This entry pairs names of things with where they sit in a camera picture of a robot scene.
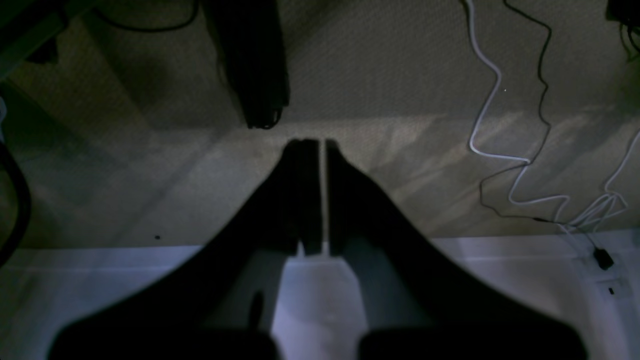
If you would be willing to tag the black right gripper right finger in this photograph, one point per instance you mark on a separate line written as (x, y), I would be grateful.
(419, 304)

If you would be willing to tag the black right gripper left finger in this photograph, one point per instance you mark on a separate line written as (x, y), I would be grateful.
(220, 303)

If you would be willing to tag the black table leg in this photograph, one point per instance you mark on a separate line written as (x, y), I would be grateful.
(249, 38)

